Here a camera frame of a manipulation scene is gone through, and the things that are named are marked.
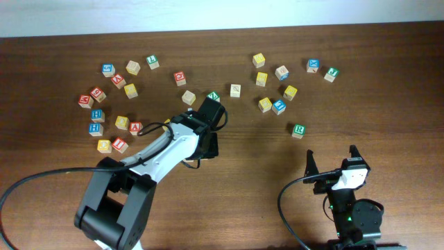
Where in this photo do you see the wood block blue D side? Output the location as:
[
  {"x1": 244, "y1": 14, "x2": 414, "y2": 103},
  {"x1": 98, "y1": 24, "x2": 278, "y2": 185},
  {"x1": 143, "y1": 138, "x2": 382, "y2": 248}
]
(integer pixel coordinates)
[{"x1": 275, "y1": 65, "x2": 289, "y2": 81}]

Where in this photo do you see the plain wood block centre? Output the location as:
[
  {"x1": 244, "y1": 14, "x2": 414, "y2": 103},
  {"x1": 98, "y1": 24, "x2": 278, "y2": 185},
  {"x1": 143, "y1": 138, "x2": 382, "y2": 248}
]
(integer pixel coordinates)
[{"x1": 182, "y1": 90, "x2": 196, "y2": 106}]

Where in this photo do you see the red A block lower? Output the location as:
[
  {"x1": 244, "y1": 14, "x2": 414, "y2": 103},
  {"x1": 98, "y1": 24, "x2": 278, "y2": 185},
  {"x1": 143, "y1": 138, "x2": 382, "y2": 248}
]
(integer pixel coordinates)
[{"x1": 129, "y1": 122, "x2": 143, "y2": 135}]

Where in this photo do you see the red a block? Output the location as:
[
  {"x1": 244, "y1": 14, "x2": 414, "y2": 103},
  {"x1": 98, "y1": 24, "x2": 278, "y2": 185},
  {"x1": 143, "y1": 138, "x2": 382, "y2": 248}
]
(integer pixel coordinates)
[
  {"x1": 111, "y1": 74, "x2": 126, "y2": 89},
  {"x1": 129, "y1": 122, "x2": 143, "y2": 135}
]

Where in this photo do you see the yellow E block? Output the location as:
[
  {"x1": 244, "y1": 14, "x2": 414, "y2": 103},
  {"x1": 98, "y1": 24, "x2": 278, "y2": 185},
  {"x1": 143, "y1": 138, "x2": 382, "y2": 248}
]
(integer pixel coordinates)
[{"x1": 258, "y1": 97, "x2": 272, "y2": 113}]

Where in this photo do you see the blue L block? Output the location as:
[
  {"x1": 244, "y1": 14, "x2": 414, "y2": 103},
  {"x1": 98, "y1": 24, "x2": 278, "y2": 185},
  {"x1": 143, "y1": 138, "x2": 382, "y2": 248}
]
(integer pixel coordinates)
[{"x1": 272, "y1": 99, "x2": 287, "y2": 115}]

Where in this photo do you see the yellow C block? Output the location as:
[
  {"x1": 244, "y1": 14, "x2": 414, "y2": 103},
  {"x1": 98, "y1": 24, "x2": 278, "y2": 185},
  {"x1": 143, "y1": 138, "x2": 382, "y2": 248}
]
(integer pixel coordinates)
[{"x1": 97, "y1": 140, "x2": 112, "y2": 153}]

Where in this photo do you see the red M block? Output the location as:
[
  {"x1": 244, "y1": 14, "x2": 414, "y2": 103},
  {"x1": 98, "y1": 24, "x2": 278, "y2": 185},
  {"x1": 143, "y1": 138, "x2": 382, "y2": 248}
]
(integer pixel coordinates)
[{"x1": 78, "y1": 94, "x2": 94, "y2": 108}]

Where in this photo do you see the blue H block lower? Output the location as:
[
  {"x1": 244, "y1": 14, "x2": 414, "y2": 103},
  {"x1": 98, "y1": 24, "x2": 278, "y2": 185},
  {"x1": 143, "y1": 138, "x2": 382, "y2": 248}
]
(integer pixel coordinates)
[{"x1": 88, "y1": 123, "x2": 103, "y2": 137}]

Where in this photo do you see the green Z block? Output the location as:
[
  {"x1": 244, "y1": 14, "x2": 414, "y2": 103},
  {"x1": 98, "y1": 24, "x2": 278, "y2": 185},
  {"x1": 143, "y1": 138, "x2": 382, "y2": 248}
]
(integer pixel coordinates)
[{"x1": 207, "y1": 92, "x2": 221, "y2": 102}]

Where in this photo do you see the red I block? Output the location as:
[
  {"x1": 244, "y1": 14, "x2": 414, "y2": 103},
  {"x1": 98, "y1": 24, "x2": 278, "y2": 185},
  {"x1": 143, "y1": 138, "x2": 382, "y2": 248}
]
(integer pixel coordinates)
[{"x1": 112, "y1": 137, "x2": 128, "y2": 153}]

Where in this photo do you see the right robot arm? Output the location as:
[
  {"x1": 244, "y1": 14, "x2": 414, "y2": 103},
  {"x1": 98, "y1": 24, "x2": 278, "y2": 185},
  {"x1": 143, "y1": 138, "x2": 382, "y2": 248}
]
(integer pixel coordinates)
[{"x1": 303, "y1": 145, "x2": 384, "y2": 249}]

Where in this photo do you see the red A block upper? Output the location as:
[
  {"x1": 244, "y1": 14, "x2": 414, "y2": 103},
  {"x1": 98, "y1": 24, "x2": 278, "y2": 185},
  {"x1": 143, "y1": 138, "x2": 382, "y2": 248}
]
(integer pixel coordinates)
[{"x1": 111, "y1": 74, "x2": 126, "y2": 89}]

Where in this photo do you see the yellow O block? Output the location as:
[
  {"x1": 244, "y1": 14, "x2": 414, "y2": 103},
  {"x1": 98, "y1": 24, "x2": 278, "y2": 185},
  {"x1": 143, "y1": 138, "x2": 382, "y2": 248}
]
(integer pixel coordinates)
[{"x1": 114, "y1": 116, "x2": 130, "y2": 130}]

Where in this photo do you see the green J block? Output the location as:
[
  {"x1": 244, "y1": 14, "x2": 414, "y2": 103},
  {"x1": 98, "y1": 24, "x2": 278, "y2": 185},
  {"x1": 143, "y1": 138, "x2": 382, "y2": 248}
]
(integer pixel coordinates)
[{"x1": 324, "y1": 67, "x2": 339, "y2": 83}]

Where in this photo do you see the blue H block upper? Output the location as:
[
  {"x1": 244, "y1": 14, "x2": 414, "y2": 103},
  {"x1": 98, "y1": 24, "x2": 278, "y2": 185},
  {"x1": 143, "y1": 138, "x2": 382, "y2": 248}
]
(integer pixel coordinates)
[{"x1": 91, "y1": 109, "x2": 105, "y2": 123}]

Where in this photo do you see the yellow Q block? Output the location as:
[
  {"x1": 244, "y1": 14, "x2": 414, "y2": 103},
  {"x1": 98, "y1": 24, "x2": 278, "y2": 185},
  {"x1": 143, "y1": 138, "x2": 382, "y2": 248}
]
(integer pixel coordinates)
[{"x1": 162, "y1": 119, "x2": 171, "y2": 131}]

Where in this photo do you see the blue X block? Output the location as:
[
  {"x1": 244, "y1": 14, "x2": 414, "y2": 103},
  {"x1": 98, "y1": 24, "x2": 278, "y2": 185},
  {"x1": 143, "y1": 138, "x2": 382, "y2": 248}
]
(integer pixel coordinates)
[{"x1": 307, "y1": 58, "x2": 320, "y2": 73}]

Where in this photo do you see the plain wood block picture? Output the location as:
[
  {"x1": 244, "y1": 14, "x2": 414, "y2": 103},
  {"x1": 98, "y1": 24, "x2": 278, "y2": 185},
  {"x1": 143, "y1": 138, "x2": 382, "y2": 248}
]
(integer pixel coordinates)
[{"x1": 230, "y1": 84, "x2": 241, "y2": 98}]

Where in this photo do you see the yellow block upper left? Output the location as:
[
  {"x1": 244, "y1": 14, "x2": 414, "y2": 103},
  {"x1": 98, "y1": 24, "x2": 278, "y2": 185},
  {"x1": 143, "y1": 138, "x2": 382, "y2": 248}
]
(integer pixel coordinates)
[{"x1": 124, "y1": 83, "x2": 138, "y2": 99}]

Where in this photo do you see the red 9 block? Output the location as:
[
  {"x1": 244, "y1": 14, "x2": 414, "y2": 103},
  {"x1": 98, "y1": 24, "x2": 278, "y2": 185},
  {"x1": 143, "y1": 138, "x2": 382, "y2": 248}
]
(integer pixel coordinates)
[{"x1": 90, "y1": 87, "x2": 106, "y2": 103}]

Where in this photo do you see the plain wood yellow-sided block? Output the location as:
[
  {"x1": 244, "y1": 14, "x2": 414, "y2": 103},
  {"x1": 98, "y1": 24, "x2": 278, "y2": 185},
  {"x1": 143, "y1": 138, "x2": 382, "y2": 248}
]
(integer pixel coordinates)
[{"x1": 126, "y1": 60, "x2": 141, "y2": 76}]

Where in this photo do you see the green L block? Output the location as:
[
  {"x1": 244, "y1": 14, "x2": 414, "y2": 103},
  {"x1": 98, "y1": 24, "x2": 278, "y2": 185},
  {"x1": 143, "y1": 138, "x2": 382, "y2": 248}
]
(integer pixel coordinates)
[{"x1": 146, "y1": 55, "x2": 160, "y2": 69}]

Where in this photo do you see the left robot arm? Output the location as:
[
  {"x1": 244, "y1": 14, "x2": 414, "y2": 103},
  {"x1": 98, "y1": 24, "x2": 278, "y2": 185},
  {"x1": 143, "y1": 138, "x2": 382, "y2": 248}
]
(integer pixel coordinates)
[{"x1": 74, "y1": 98, "x2": 228, "y2": 249}]

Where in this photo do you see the blue h block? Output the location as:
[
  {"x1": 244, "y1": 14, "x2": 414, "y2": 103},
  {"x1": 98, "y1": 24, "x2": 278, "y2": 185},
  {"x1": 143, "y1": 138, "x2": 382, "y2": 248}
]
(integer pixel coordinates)
[
  {"x1": 91, "y1": 109, "x2": 105, "y2": 123},
  {"x1": 88, "y1": 123, "x2": 103, "y2": 137}
]

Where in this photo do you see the red G block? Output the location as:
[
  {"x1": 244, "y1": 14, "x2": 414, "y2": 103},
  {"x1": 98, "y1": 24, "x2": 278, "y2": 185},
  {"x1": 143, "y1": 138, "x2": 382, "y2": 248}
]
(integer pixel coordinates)
[{"x1": 173, "y1": 72, "x2": 187, "y2": 86}]

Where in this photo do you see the yellow block top right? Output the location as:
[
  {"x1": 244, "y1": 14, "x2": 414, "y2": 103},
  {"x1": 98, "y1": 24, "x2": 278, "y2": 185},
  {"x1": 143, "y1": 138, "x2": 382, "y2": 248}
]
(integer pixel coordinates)
[{"x1": 253, "y1": 53, "x2": 266, "y2": 68}]

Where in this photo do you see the green R block right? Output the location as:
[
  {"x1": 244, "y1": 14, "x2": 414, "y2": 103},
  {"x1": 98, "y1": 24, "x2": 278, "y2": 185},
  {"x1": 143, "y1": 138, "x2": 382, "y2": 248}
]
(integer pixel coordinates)
[{"x1": 291, "y1": 124, "x2": 306, "y2": 139}]

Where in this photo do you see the blue S block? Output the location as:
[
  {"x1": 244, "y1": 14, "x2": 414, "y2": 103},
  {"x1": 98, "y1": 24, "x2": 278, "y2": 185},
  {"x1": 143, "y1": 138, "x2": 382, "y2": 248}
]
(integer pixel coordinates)
[{"x1": 101, "y1": 63, "x2": 116, "y2": 78}]

